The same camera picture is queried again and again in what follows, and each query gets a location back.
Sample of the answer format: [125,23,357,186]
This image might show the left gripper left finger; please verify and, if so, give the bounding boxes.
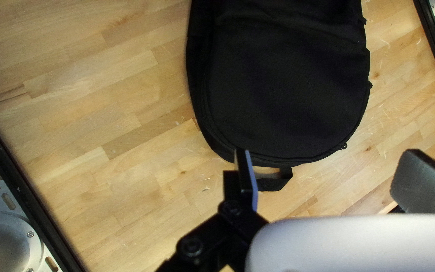
[155,148,270,272]

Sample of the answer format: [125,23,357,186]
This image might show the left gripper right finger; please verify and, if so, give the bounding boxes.
[390,148,435,214]

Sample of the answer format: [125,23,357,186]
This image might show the black backpack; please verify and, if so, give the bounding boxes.
[185,0,373,192]

